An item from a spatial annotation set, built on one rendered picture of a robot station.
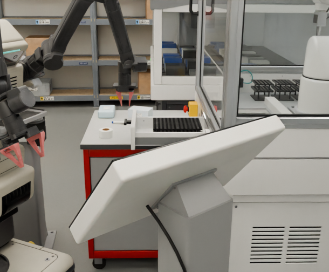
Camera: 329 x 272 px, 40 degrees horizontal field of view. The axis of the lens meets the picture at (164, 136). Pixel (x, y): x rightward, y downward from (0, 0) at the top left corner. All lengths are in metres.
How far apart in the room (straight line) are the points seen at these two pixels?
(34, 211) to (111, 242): 0.48
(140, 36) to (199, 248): 5.20
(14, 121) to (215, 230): 0.69
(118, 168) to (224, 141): 0.29
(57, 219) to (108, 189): 2.26
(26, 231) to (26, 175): 0.89
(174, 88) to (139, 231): 0.95
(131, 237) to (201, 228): 1.43
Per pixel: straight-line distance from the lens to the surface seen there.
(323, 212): 1.78
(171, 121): 2.12
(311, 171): 1.68
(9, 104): 1.41
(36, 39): 5.80
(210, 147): 1.00
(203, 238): 1.10
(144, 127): 2.22
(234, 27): 1.48
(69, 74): 6.25
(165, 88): 2.87
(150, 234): 2.48
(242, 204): 1.68
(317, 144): 1.65
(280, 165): 1.64
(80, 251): 2.80
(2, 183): 1.81
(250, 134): 1.10
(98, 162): 2.30
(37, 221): 2.70
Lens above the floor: 1.52
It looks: 19 degrees down
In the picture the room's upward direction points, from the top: 1 degrees clockwise
